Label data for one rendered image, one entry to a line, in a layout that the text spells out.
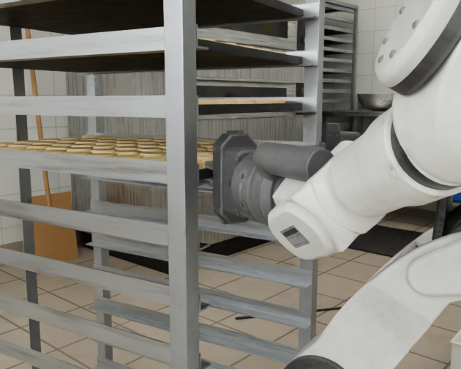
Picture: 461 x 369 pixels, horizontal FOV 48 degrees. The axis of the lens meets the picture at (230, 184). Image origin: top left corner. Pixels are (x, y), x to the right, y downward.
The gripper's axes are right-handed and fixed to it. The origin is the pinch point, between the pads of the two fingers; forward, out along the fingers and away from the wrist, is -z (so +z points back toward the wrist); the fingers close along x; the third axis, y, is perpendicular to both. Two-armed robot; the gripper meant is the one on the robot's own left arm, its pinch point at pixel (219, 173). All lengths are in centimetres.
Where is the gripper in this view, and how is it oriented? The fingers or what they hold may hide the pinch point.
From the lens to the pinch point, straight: 73.6
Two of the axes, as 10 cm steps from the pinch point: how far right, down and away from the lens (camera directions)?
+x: 0.0, -9.9, -1.6
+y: -8.7, 0.8, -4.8
